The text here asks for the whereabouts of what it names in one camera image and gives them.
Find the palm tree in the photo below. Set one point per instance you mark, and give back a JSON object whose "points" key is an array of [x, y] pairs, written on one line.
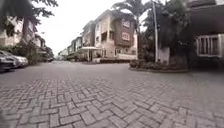
{"points": [[136, 10]]}

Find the silver parked car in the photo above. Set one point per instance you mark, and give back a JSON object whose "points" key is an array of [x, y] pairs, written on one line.
{"points": [[18, 60]]}

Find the dark trees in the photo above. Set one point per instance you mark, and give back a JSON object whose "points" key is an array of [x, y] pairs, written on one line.
{"points": [[173, 30]]}

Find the green bushes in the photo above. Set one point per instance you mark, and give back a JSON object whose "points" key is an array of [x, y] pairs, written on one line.
{"points": [[28, 51]]}

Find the building with white railing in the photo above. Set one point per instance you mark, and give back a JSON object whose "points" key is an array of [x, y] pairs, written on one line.
{"points": [[208, 43]]}

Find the grey brick paved road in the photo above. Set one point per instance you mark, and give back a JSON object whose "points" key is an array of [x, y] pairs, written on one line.
{"points": [[100, 96]]}

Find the grey pole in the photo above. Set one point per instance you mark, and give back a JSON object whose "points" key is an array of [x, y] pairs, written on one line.
{"points": [[155, 33]]}

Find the beige and brown building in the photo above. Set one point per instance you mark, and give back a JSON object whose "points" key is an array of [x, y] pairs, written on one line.
{"points": [[115, 36]]}

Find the kerbed planting bed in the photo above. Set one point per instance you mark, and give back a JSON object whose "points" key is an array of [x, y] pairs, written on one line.
{"points": [[156, 66]]}

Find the row of buildings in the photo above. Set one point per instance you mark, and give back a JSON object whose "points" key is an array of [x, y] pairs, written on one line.
{"points": [[83, 41]]}

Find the pale building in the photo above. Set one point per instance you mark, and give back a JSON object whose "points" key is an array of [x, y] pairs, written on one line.
{"points": [[13, 33]]}

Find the dark parked car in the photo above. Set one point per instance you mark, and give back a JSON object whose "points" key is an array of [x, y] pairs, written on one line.
{"points": [[6, 63]]}

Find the dark leafy tree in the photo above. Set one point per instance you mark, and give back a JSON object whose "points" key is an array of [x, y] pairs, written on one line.
{"points": [[20, 8]]}

